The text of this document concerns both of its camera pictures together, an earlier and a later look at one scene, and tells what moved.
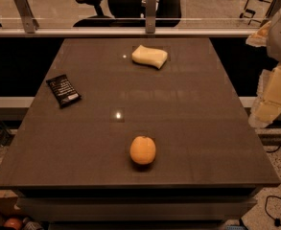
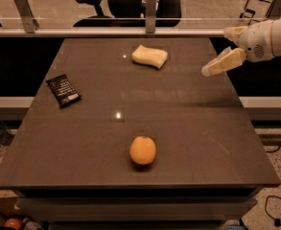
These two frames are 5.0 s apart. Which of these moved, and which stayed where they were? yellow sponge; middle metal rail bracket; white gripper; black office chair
Moved: white gripper
Stayed: black office chair; yellow sponge; middle metal rail bracket
